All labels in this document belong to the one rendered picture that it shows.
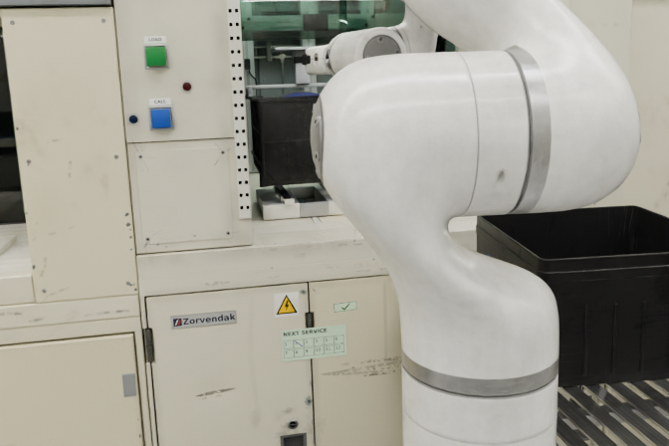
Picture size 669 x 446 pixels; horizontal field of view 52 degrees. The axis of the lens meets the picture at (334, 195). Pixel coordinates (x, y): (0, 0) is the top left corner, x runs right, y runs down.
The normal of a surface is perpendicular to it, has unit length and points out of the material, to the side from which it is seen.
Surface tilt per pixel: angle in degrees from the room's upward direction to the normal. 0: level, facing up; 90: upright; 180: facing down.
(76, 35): 90
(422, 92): 53
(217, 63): 90
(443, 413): 90
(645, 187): 90
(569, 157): 104
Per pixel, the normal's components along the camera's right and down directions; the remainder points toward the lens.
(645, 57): 0.18, 0.18
